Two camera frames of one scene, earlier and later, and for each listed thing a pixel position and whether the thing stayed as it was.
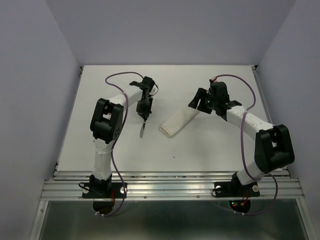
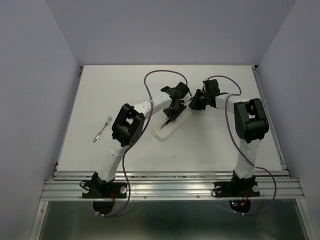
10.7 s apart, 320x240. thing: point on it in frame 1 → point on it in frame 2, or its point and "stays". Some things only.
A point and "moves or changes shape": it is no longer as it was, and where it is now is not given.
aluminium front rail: (168, 185) stays
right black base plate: (235, 189) stays
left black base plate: (119, 191) stays
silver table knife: (142, 130) moves or changes shape
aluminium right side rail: (266, 106) stays
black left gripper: (144, 113) → (173, 115)
